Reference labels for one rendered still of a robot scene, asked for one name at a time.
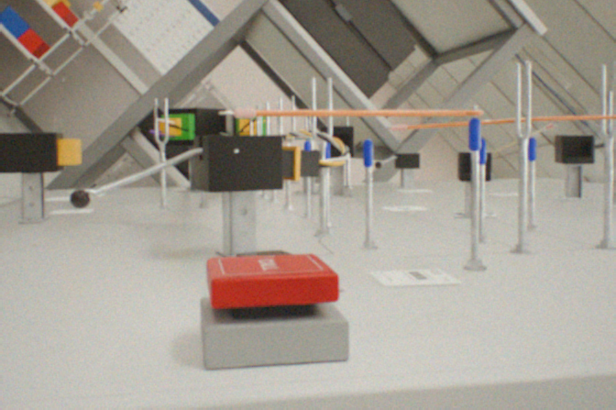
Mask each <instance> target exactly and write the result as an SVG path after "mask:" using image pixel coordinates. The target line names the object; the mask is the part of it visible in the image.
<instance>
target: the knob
mask: <svg viewBox="0 0 616 410"><path fill-rule="evenodd" d="M90 202H91V198H90V196H89V193H88V192H87V191H86V190H84V189H76V190H74V191H73V192H72V193H71V195H70V203H71V205H72V206H73V207H75V208H77V209H84V208H85V207H87V206H88V205H89V204H90Z"/></svg>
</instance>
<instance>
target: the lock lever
mask: <svg viewBox="0 0 616 410"><path fill-rule="evenodd" d="M198 155H203V148H200V149H195V150H190V151H187V152H185V153H183V154H182V155H179V156H177V157H175V158H172V159H170V160H167V161H164V162H162V163H159V164H157V165H155V166H152V167H150V168H147V169H146V170H143V171H141V172H136V173H134V174H131V175H129V176H127V177H125V178H122V179H120V180H117V181H115V182H112V183H109V184H107V185H104V186H101V187H99V188H96V189H94V188H90V190H89V192H88V193H89V196H90V198H91V201H93V200H94V198H95V197H96V196H98V195H100V194H104V193H107V192H109V191H112V190H114V189H116V188H118V187H121V186H123V185H126V184H128V183H132V182H134V181H136V180H139V179H141V178H144V177H146V176H149V175H151V174H153V173H155V172H159V171H162V170H164V169H167V168H169V167H170V166H173V165H175V164H178V163H180V162H182V161H186V160H188V159H190V158H192V157H194V156H198Z"/></svg>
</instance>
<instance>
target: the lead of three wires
mask: <svg viewBox="0 0 616 410"><path fill-rule="evenodd" d="M318 138H319V139H322V140H324V141H325V142H328V143H330V144H332V145H335V146H336V147H337V148H338V149H339V150H341V151H342V155H341V156H340V157H339V158H334V159H328V160H322V161H320V168H328V167H331V166H340V165H342V164H344V163H345V162H346V160H348V159H349V158H350V155H349V153H348V152H349V148H348V147H347V146H346V145H343V143H342V142H341V140H339V139H337V138H331V137H330V136H329V135H327V134H325V133H321V135H320V134H318Z"/></svg>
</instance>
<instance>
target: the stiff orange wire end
mask: <svg viewBox="0 0 616 410"><path fill-rule="evenodd" d="M482 114H483V111H481V110H255V109H253V108H237V109H235V110H234V111H233V112H219V115H234V116H235V117H237V118H253V117H255V116H481V115H482Z"/></svg>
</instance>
